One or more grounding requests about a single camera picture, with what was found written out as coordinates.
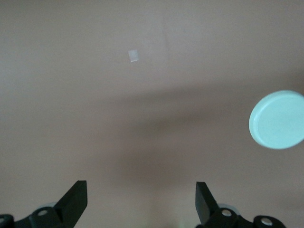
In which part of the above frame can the light green plate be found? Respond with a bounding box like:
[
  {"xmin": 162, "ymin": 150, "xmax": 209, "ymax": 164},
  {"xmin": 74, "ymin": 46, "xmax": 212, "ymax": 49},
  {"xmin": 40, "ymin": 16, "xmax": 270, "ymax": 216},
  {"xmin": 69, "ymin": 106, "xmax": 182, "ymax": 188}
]
[{"xmin": 248, "ymin": 89, "xmax": 304, "ymax": 151}]

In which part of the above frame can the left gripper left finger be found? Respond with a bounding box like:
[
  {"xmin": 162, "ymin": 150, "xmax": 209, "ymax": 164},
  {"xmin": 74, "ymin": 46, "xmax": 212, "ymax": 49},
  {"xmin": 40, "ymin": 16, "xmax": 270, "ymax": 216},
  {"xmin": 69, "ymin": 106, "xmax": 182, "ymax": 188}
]
[{"xmin": 0, "ymin": 180, "xmax": 88, "ymax": 228}]

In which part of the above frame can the clear tape piece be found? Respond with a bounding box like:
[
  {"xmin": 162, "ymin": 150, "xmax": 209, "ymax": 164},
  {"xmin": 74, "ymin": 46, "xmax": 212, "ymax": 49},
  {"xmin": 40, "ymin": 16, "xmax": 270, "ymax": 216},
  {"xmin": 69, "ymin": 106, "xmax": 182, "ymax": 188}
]
[{"xmin": 128, "ymin": 49, "xmax": 140, "ymax": 64}]

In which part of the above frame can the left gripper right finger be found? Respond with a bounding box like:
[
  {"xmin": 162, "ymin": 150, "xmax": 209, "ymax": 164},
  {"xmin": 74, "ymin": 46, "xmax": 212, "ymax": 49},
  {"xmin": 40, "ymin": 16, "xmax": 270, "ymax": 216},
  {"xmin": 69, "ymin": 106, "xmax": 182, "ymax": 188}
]
[{"xmin": 195, "ymin": 181, "xmax": 286, "ymax": 228}]

